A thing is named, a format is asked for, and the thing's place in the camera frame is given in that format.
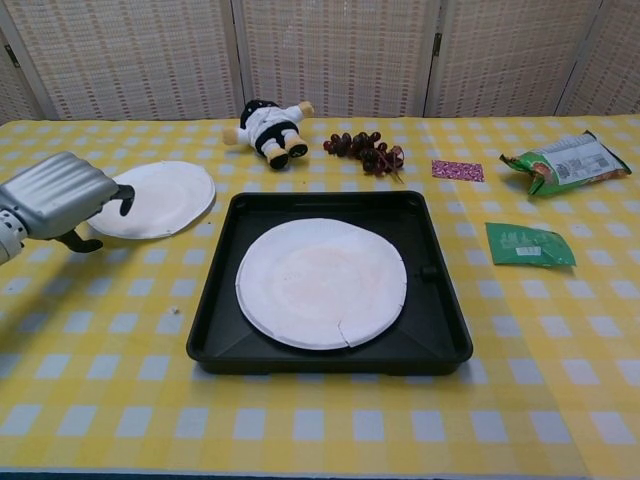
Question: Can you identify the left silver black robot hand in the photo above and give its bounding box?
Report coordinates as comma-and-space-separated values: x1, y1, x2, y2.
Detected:
0, 151, 136, 254

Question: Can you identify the white paper plate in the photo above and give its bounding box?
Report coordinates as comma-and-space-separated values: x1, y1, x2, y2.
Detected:
87, 160, 217, 240

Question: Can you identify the white paper plate cracked rim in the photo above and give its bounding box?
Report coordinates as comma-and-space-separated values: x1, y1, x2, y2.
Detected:
234, 217, 407, 351

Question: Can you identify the black square plastic tray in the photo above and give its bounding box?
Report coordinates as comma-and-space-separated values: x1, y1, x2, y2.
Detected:
185, 190, 475, 375

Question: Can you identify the plush doll white black outfit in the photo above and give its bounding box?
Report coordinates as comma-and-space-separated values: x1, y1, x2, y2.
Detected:
222, 99, 315, 170

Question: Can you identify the yellow white checkered tablecloth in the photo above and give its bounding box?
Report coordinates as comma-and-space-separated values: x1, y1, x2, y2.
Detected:
0, 117, 594, 480
424, 114, 640, 480

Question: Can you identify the woven folding screen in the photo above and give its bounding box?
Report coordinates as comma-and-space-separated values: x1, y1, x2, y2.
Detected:
0, 0, 640, 122

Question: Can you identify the bunch of dark red grapes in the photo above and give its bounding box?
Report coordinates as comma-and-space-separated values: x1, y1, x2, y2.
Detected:
322, 130, 405, 184

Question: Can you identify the pink patterned flat packet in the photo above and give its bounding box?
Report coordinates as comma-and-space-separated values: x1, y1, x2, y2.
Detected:
431, 159, 486, 182

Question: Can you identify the small green foil packet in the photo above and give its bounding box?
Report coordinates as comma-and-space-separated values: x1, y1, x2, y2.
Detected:
484, 221, 577, 269

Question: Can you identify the green snack bag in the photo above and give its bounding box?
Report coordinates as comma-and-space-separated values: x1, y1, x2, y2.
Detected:
498, 130, 634, 197

